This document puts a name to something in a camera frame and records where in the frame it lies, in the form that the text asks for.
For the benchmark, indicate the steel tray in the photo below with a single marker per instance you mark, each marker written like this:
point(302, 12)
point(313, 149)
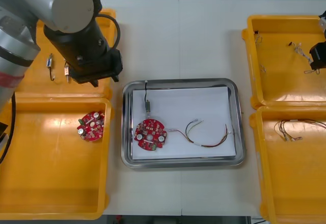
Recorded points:
point(126, 132)

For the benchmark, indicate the white paper sheet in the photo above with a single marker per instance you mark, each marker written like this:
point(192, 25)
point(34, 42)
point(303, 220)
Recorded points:
point(203, 101)

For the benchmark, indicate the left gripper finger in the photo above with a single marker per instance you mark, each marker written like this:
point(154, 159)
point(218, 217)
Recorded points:
point(94, 82)
point(115, 78)

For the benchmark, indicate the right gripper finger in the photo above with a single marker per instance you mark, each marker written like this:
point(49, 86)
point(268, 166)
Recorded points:
point(314, 67)

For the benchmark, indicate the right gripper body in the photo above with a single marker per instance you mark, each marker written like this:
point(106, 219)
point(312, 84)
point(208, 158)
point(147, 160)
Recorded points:
point(319, 54)

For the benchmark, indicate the round red circuit board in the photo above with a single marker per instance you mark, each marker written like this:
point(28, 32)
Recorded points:
point(152, 128)
point(91, 127)

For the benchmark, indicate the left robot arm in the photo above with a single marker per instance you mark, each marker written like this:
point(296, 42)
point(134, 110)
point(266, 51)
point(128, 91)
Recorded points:
point(71, 5)

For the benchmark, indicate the yellow-orange plastic bin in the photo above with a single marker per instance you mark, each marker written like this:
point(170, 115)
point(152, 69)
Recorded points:
point(280, 86)
point(51, 170)
point(293, 178)
point(35, 81)

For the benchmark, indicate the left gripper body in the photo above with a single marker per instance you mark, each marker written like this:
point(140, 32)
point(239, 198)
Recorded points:
point(102, 68)

